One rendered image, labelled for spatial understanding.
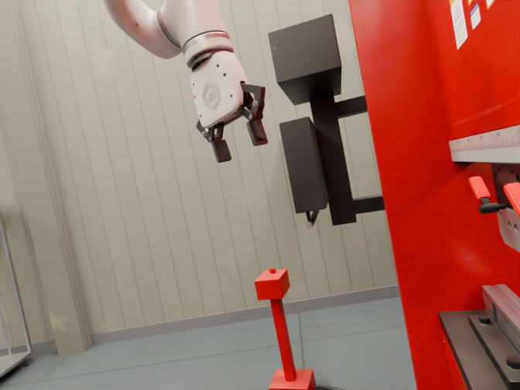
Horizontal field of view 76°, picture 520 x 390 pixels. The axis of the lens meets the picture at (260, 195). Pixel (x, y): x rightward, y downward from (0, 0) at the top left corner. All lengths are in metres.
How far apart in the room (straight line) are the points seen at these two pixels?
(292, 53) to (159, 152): 2.45
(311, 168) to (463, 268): 0.60
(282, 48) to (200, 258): 2.60
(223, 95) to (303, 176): 0.79
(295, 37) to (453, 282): 1.01
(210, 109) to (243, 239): 2.92
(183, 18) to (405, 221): 0.88
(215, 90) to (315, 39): 0.87
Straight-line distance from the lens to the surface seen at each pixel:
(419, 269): 1.21
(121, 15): 0.64
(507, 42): 0.69
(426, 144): 1.16
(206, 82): 0.58
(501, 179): 0.78
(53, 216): 4.01
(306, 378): 2.41
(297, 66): 1.37
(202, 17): 0.60
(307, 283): 3.54
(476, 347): 1.08
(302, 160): 1.29
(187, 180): 3.50
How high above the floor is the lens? 1.39
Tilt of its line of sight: 2 degrees down
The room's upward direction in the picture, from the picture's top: 11 degrees counter-clockwise
